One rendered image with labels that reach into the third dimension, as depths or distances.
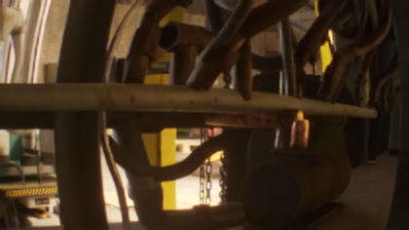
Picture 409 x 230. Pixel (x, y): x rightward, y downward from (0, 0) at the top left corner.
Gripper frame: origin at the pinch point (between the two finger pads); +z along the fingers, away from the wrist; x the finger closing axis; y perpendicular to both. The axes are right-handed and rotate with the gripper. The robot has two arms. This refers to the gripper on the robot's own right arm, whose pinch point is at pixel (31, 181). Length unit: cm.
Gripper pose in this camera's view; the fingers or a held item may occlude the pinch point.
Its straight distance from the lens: 190.2
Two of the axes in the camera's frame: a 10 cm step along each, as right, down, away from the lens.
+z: -0.3, 10.0, 0.3
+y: -8.6, -0.4, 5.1
